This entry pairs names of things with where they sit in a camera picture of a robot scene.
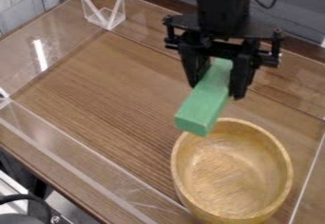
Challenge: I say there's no clear acrylic tray wall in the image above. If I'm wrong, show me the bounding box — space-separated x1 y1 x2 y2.
0 0 325 224

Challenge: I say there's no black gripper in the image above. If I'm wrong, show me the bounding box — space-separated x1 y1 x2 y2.
161 0 283 100

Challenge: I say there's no green rectangular block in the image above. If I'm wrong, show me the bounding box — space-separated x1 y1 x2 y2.
173 59 232 137

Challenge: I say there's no brown wooden bowl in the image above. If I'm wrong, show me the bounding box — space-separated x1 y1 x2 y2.
169 118 292 224

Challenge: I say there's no clear acrylic corner bracket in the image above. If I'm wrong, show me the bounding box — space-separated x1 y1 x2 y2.
81 0 125 30

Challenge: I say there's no black cable bottom left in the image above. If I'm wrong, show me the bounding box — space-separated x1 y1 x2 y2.
0 193 54 224

